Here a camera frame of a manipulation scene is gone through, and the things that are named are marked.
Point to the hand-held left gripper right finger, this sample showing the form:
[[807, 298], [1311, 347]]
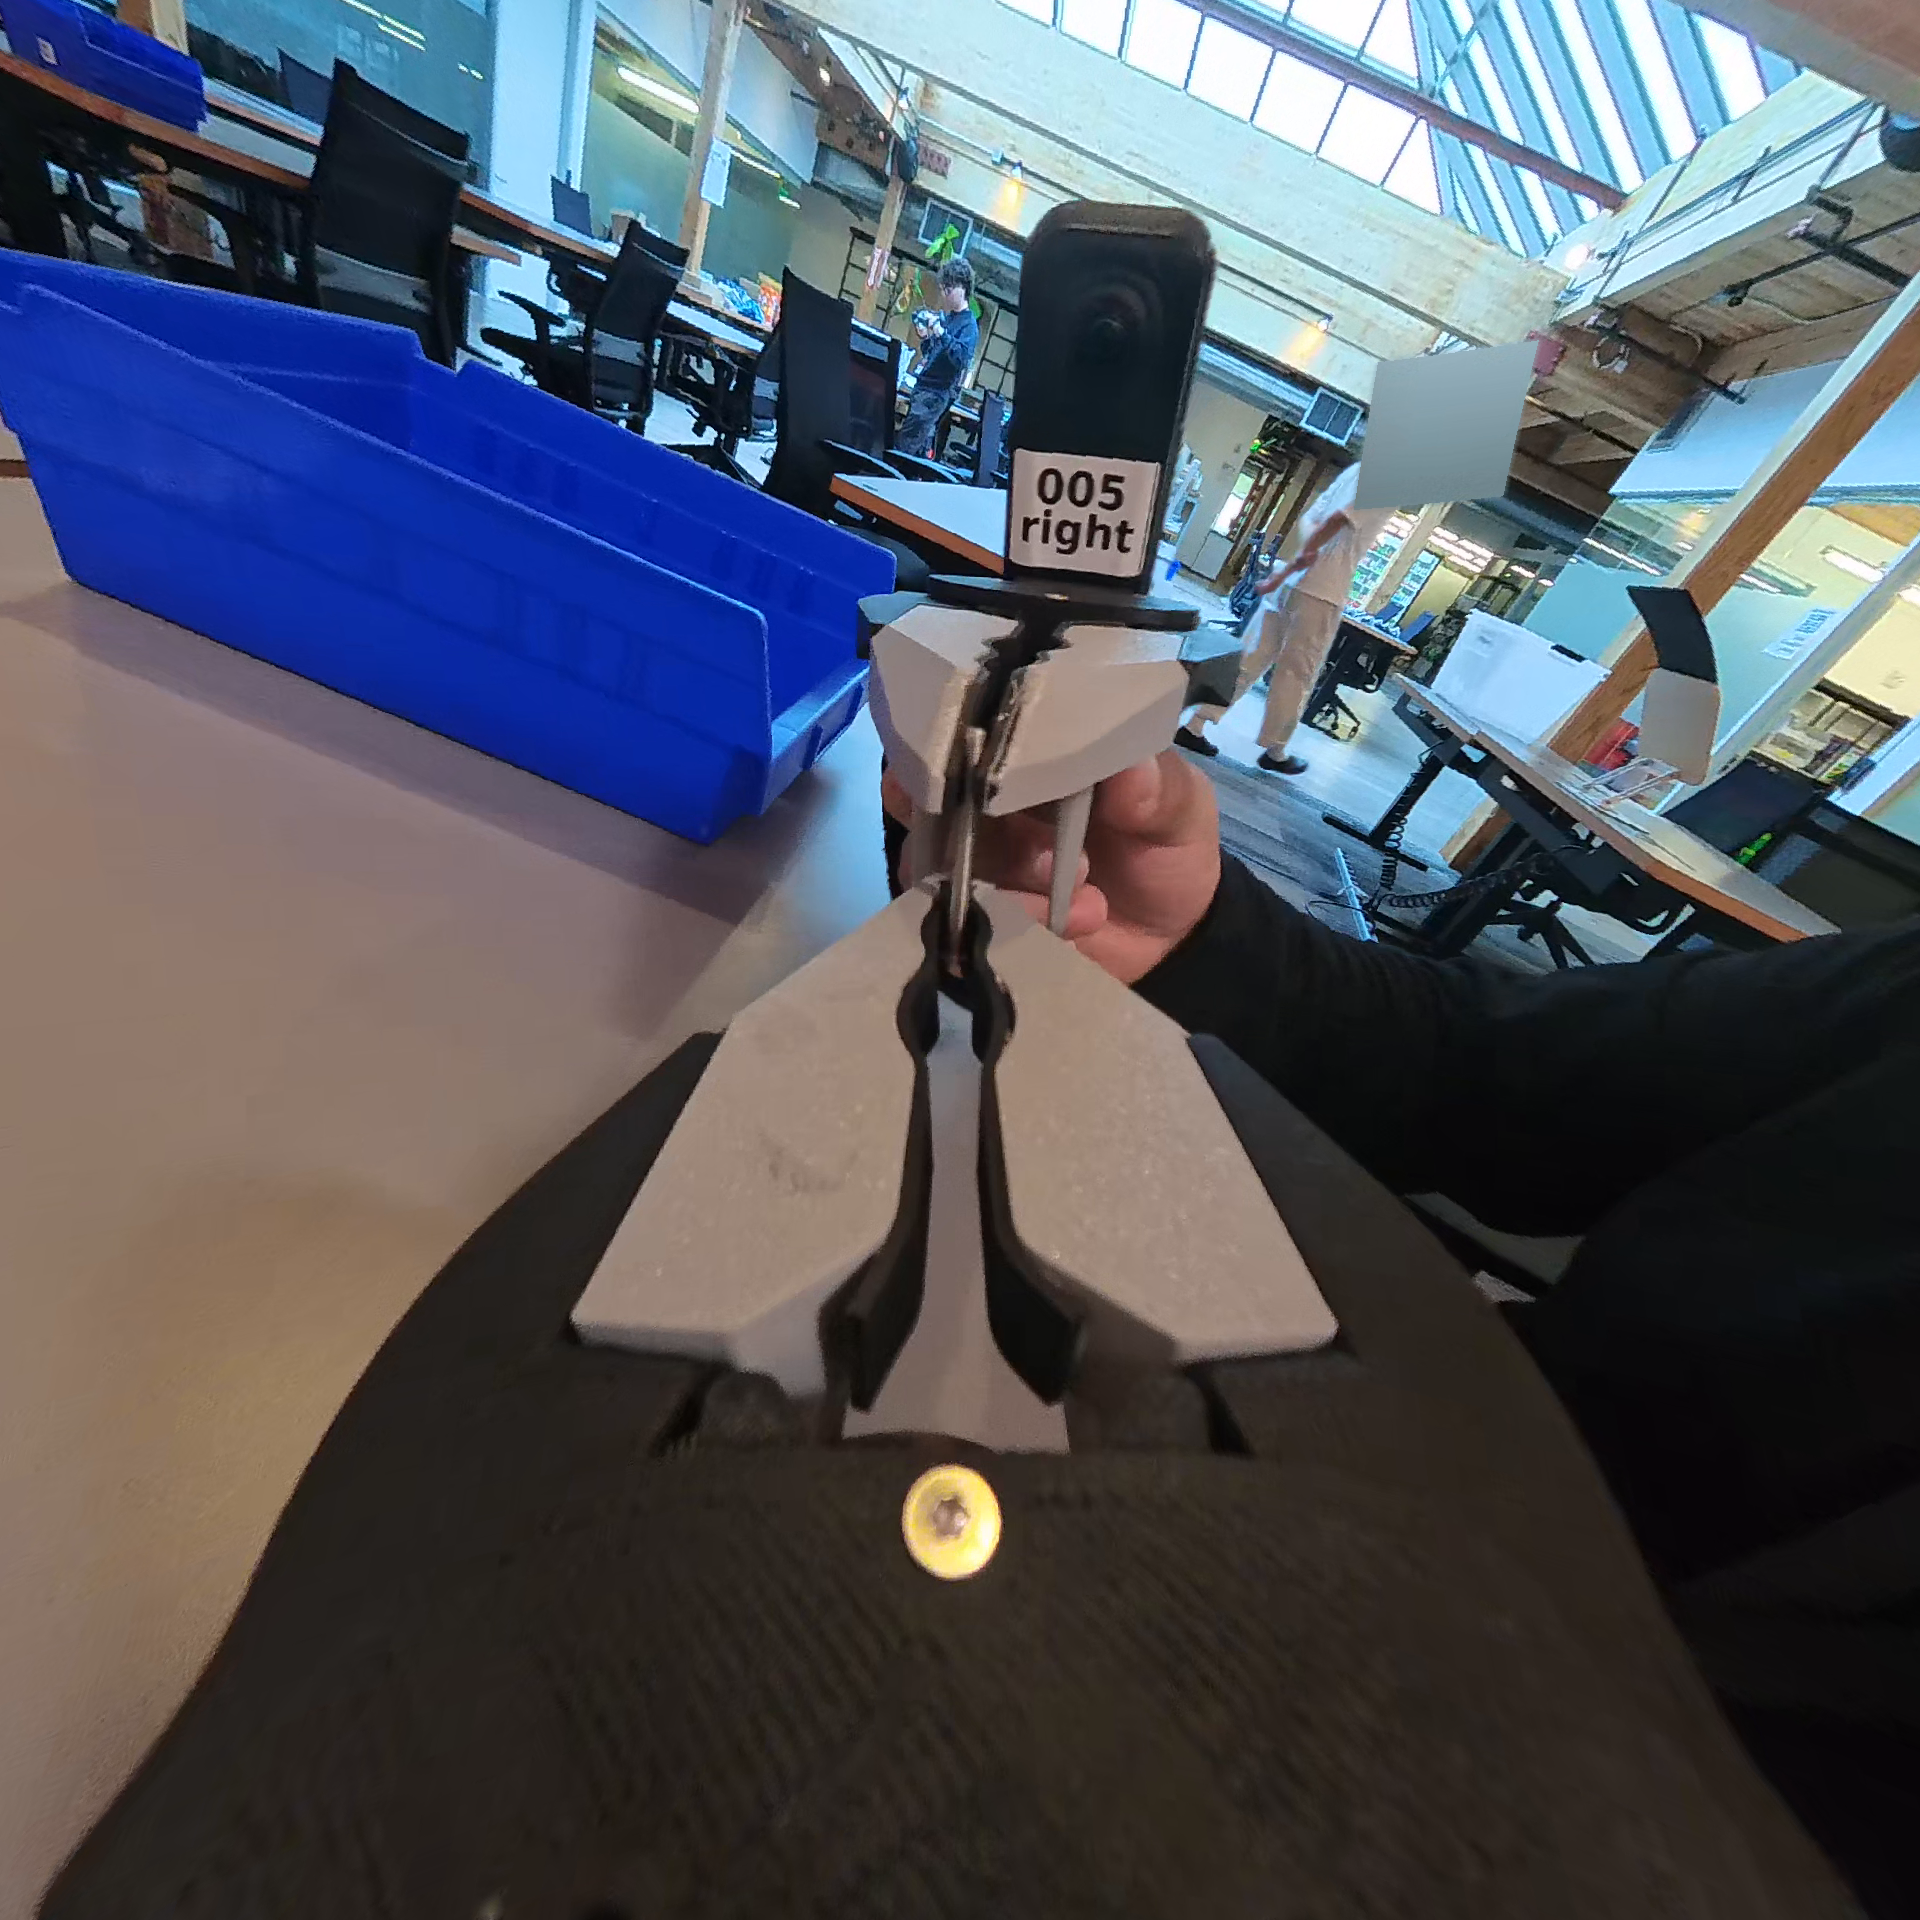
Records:
[[1140, 1188]]

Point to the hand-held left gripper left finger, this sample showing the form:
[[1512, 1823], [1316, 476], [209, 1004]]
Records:
[[748, 1188]]

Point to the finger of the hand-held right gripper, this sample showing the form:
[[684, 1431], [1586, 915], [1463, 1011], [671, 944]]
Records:
[[1096, 712], [922, 705]]

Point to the small metal screw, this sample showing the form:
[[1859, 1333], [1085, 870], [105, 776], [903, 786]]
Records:
[[960, 893]]

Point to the blue plastic bin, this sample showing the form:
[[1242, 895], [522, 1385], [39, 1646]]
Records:
[[105, 61], [375, 541]]

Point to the person's right forearm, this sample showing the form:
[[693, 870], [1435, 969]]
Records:
[[1501, 1037]]

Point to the grey desk with wooden edge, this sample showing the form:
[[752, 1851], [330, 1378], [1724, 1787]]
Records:
[[1649, 848], [922, 517]]

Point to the person's right hand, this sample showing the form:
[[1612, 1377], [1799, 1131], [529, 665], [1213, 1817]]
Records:
[[1152, 857]]

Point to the white power strip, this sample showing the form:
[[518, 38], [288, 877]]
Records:
[[1354, 893]]

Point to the white storage box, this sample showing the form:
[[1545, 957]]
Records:
[[1516, 684]]

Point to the person's black clothing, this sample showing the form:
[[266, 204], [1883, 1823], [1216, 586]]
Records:
[[1754, 1424]]

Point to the group of black office chairs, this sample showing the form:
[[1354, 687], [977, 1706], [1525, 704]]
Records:
[[388, 209]]

